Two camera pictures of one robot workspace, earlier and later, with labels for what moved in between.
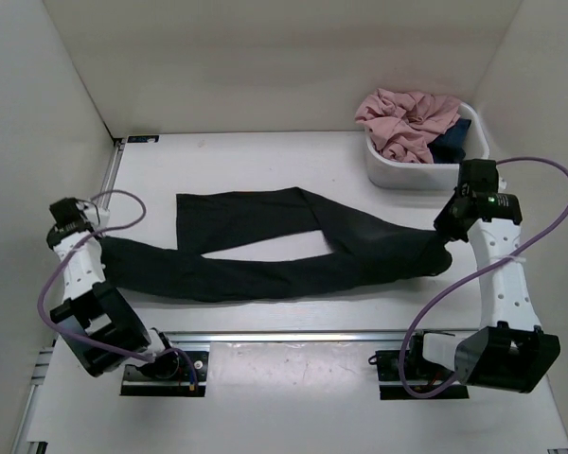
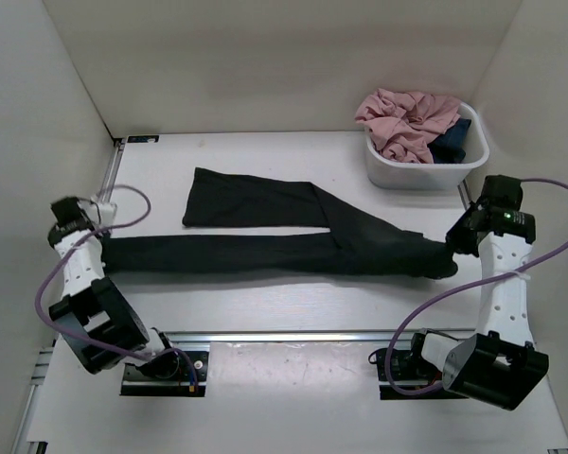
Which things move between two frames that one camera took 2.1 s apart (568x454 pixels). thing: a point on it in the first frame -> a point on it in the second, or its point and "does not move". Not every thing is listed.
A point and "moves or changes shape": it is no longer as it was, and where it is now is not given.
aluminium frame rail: [44, 359] does not move
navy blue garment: [450, 147] does not move
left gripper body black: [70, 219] does not move
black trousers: [216, 221] moves or changes shape
